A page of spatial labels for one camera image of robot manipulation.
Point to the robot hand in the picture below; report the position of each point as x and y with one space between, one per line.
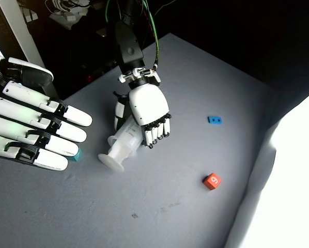
20 124
146 103

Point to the large translucent white syringe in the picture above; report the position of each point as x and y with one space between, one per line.
123 147

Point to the teal cube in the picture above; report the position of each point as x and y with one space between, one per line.
75 156

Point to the blue block with two holes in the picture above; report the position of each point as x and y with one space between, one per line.
215 120

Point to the red cube with number nine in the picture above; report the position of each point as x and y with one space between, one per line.
211 182

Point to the grey table cloth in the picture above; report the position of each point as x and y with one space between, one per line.
144 206

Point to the white clutter pile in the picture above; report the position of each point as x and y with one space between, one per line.
69 14

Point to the white post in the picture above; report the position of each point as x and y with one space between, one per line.
22 33

